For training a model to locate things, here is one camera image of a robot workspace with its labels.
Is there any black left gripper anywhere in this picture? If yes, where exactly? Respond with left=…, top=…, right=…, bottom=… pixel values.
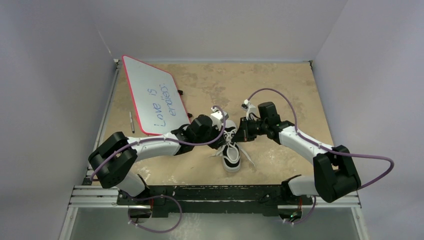
left=194, top=121, right=226, bottom=150

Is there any black and white sneaker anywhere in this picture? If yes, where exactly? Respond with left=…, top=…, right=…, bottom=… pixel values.
left=221, top=119, right=241, bottom=173

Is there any grey marker pen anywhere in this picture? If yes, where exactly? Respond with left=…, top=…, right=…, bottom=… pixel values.
left=129, top=111, right=135, bottom=134

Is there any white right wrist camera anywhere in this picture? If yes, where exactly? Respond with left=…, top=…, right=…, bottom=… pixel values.
left=241, top=99, right=257, bottom=120

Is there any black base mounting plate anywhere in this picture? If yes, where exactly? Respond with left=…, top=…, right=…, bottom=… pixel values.
left=117, top=184, right=313, bottom=218

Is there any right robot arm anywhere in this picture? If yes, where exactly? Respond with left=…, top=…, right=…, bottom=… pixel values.
left=232, top=102, right=362, bottom=204

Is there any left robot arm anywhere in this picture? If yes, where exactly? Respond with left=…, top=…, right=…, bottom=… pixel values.
left=88, top=114, right=241, bottom=205

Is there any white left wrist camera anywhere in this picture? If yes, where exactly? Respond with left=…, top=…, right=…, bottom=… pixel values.
left=210, top=108, right=229, bottom=129

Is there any aluminium frame rail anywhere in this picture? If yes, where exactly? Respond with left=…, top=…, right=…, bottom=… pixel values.
left=69, top=185, right=362, bottom=208

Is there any white shoelace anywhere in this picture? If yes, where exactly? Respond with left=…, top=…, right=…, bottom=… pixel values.
left=210, top=143, right=256, bottom=167

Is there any pink-framed whiteboard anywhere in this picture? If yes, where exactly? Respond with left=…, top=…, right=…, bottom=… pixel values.
left=122, top=55, right=190, bottom=135

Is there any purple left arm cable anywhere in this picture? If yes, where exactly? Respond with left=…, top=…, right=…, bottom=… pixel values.
left=90, top=105, right=227, bottom=233

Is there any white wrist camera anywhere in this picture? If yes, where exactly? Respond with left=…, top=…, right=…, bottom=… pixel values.
left=241, top=99, right=257, bottom=120
left=210, top=108, right=229, bottom=129

